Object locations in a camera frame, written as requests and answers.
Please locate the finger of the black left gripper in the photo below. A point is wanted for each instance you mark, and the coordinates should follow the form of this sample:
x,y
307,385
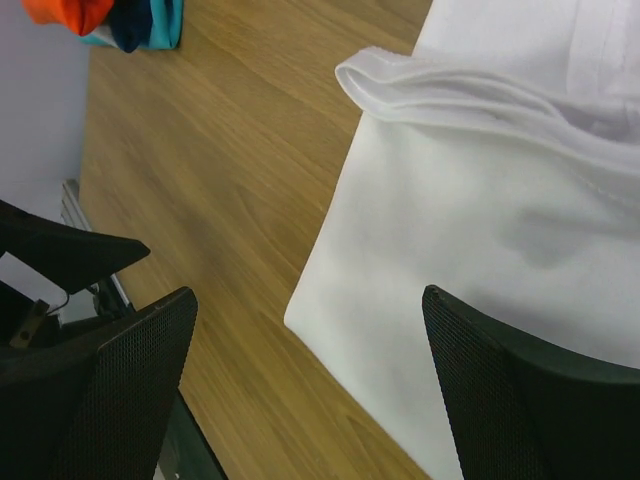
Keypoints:
x,y
46,246

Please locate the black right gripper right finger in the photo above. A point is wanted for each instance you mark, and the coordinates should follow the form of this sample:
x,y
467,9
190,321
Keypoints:
x,y
520,407

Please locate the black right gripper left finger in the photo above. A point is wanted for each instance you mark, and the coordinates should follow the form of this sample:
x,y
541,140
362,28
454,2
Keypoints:
x,y
96,406

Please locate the white t shirt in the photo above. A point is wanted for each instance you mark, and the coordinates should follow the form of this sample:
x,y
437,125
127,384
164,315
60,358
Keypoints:
x,y
500,162

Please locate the folded orange t shirt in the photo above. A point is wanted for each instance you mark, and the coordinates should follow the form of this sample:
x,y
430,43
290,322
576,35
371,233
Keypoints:
x,y
80,17

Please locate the folded blue t shirt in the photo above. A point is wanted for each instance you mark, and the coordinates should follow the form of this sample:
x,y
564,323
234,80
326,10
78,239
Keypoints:
x,y
130,22

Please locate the folded teal t shirt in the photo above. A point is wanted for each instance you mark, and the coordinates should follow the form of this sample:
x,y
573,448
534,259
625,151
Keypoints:
x,y
165,32

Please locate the aluminium frame rail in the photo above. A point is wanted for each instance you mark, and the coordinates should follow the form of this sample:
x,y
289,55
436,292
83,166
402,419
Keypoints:
x,y
98,291

